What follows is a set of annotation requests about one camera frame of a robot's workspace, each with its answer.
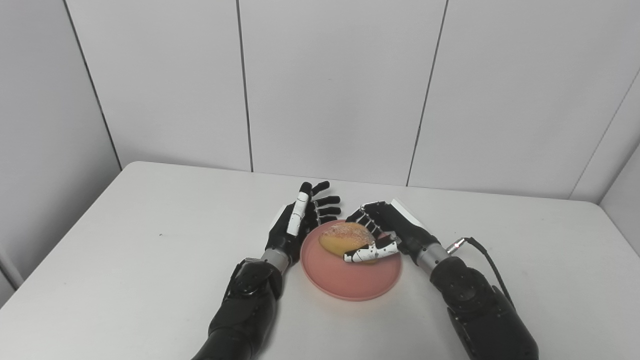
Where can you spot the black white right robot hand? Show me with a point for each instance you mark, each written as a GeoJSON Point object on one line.
{"type": "Point", "coordinates": [405, 230]}

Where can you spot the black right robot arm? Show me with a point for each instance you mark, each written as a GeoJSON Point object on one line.
{"type": "Point", "coordinates": [480, 310]}

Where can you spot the golden bread roll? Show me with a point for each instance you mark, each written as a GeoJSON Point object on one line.
{"type": "Point", "coordinates": [345, 237]}

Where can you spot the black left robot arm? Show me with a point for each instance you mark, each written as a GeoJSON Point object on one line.
{"type": "Point", "coordinates": [245, 310]}

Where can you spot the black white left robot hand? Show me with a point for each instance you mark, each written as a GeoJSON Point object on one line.
{"type": "Point", "coordinates": [285, 235]}

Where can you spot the white partition post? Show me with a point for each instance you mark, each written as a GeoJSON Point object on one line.
{"type": "Point", "coordinates": [10, 270]}

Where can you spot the pink round plate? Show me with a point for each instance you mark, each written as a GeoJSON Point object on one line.
{"type": "Point", "coordinates": [350, 280]}

